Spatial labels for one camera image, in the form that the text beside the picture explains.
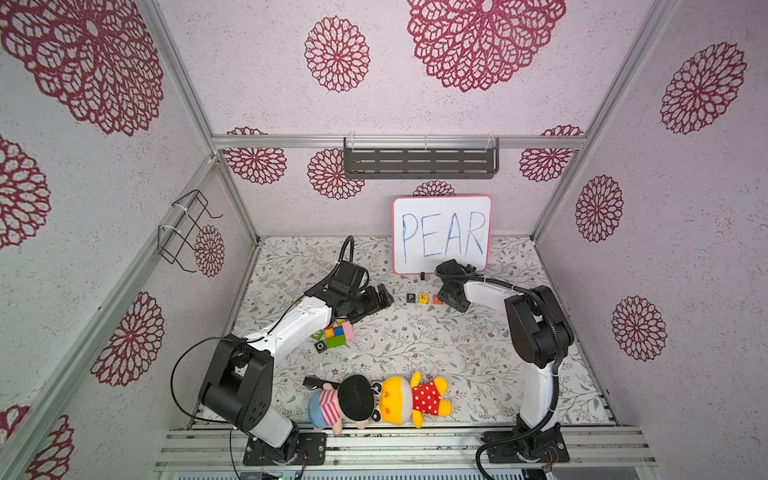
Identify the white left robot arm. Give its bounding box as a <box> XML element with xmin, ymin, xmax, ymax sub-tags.
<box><xmin>198</xmin><ymin>260</ymin><xmax>394</xmax><ymax>452</ymax></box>

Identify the black wire wall rack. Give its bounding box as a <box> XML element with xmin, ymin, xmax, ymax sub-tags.
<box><xmin>156</xmin><ymin>189</ymin><xmax>225</xmax><ymax>278</ymax></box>

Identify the grey wall shelf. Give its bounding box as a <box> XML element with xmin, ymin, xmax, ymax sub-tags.
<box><xmin>342</xmin><ymin>138</ymin><xmax>500</xmax><ymax>180</ymax></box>

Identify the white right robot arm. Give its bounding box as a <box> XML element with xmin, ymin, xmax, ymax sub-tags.
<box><xmin>435</xmin><ymin>260</ymin><xmax>575</xmax><ymax>438</ymax></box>

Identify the pink long block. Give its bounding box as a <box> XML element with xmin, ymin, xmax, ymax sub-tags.
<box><xmin>341</xmin><ymin>322</ymin><xmax>355</xmax><ymax>341</ymax></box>

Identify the striped plush doll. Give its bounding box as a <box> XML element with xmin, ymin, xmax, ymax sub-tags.
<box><xmin>308</xmin><ymin>375</ymin><xmax>376</xmax><ymax>435</ymax></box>

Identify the yellow plush doll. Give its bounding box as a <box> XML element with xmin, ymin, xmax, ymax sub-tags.
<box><xmin>374</xmin><ymin>372</ymin><xmax>453</xmax><ymax>428</ymax></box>

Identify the whiteboard with PEAR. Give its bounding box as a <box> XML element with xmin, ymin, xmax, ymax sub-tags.
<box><xmin>392</xmin><ymin>195</ymin><xmax>493</xmax><ymax>275</ymax></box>

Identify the green long block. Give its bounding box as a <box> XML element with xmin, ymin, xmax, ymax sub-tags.
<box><xmin>325</xmin><ymin>335</ymin><xmax>347</xmax><ymax>349</ymax></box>

